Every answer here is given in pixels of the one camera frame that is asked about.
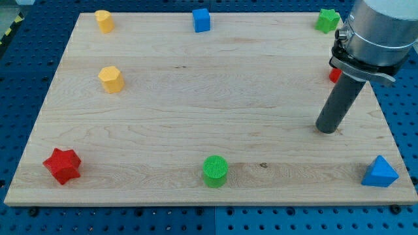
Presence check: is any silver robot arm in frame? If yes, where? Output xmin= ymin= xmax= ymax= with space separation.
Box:
xmin=330 ymin=0 xmax=417 ymax=86

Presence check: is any light wooden board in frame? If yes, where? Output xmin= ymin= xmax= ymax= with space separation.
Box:
xmin=5 ymin=13 xmax=417 ymax=207

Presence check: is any green cylinder block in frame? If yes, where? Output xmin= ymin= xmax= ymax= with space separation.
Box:
xmin=202 ymin=155 xmax=229 ymax=188

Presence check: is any blue cube block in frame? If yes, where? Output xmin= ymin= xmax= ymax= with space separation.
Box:
xmin=192 ymin=8 xmax=210 ymax=33

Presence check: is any yellow hexagon block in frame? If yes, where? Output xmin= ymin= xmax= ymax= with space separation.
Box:
xmin=98 ymin=66 xmax=125 ymax=93

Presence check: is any red cylinder block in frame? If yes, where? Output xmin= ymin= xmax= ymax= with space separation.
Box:
xmin=329 ymin=68 xmax=342 ymax=83

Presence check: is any dark grey cylindrical pointer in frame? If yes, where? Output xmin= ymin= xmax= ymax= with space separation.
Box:
xmin=315 ymin=73 xmax=366 ymax=134

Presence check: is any yellow heart block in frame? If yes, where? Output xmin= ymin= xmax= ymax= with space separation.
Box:
xmin=94 ymin=10 xmax=115 ymax=34

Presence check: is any red star block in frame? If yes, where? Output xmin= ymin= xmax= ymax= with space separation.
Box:
xmin=42 ymin=148 xmax=81 ymax=185

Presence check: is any green star block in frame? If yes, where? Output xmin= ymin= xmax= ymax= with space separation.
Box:
xmin=315 ymin=8 xmax=340 ymax=33

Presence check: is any blue triangle block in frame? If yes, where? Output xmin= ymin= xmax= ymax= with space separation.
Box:
xmin=361 ymin=155 xmax=399 ymax=187

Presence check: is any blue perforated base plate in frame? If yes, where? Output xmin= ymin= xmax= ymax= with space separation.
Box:
xmin=1 ymin=0 xmax=417 ymax=234

